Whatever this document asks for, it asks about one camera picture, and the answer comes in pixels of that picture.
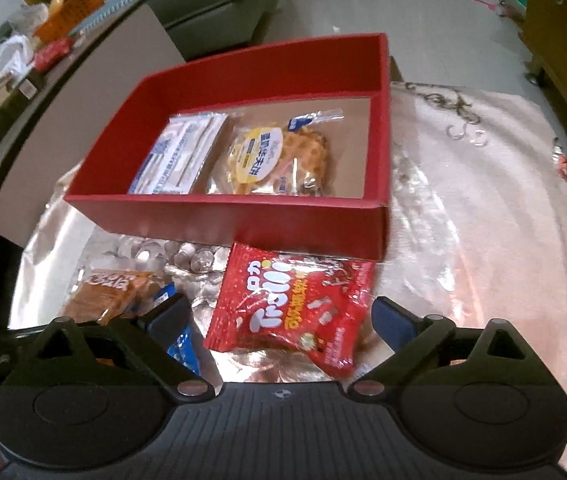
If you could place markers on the red cardboard box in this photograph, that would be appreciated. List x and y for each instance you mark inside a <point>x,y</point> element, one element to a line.
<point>277,81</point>

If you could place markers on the waffle snack packet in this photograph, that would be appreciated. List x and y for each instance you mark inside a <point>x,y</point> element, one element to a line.
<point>289,157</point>

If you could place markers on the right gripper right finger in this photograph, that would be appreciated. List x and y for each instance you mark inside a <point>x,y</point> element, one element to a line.
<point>415,342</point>

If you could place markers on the red snack bag on counter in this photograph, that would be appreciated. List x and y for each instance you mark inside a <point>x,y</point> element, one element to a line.
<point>51,54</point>

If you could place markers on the dark green carton box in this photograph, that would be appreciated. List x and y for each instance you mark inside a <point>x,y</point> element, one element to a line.
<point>15,94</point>

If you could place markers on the brown tofu snack packet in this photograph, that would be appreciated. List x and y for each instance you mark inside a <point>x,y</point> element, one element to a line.
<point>108,293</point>

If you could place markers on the orange plastic basket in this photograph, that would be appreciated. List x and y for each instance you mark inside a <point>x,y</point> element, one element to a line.
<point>70,14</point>

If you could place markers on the floral beige tablecloth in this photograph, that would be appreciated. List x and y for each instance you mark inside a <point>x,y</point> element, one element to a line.
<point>478,231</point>

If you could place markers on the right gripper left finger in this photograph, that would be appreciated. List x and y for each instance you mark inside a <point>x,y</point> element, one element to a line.
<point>148,338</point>

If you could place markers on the blue small snack packet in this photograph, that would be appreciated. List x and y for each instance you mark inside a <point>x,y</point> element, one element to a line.
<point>172,327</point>

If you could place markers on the white blue long snack pack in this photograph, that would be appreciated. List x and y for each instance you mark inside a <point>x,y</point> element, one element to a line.
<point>179,154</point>

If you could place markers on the red candy bag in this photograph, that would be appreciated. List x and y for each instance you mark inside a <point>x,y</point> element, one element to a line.
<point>315,305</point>

